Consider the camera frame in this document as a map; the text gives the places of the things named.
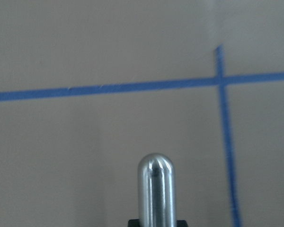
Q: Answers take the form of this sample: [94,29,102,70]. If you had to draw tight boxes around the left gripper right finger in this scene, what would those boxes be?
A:
[176,220,188,227]

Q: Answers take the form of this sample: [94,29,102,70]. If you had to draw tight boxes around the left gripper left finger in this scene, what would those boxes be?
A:
[128,219,140,227]

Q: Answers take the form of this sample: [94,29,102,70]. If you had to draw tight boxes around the steel muddler black tip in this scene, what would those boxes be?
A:
[138,153,177,227]

